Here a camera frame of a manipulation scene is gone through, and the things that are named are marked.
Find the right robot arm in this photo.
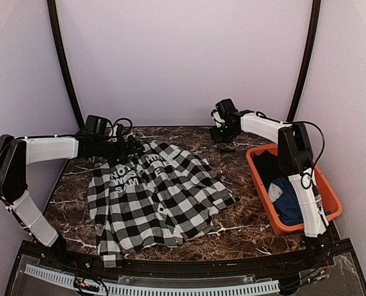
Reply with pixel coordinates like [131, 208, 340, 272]
[210, 99, 328, 238]

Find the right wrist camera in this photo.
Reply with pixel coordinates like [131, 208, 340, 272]
[210, 109, 223, 128]

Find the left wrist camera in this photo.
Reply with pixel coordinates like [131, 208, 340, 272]
[110, 117, 133, 138]

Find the dark metal brooch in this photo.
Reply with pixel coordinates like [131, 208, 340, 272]
[217, 143, 236, 153]

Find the black white plaid shirt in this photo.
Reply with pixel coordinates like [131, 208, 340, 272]
[87, 140, 237, 268]

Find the right black frame post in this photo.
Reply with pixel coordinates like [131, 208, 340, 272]
[286, 0, 322, 121]

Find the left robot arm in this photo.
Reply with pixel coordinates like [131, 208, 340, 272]
[0, 115, 143, 269]

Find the orange plastic basket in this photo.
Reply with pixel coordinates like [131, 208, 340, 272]
[246, 144, 343, 235]

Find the white slotted cable duct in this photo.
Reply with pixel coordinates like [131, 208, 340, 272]
[24, 264, 280, 295]

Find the blue garment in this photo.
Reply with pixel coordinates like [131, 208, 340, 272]
[268, 181, 303, 226]

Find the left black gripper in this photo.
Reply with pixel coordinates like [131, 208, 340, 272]
[94, 134, 145, 166]

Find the left black frame post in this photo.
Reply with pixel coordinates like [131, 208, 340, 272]
[47, 0, 85, 129]

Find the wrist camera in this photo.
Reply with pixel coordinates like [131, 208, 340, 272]
[210, 109, 223, 128]
[110, 117, 133, 138]

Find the black front rail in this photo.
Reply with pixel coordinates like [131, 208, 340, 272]
[17, 239, 352, 279]

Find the black frame post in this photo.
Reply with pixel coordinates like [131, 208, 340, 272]
[286, 0, 322, 121]
[47, 0, 85, 129]

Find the black garment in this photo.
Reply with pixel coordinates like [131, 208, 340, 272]
[253, 150, 289, 192]

